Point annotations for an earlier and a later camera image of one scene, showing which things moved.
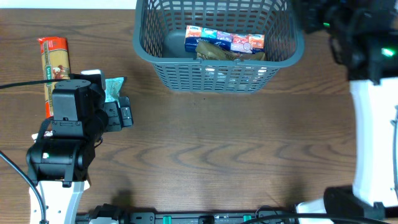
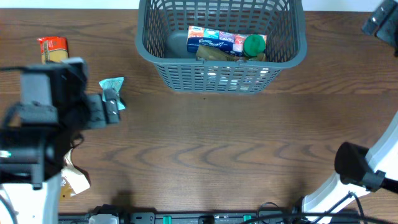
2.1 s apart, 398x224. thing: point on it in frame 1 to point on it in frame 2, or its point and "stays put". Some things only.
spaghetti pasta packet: [56, 65] stays put
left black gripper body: [114, 121] to [93, 114]
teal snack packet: [112, 87] stays put
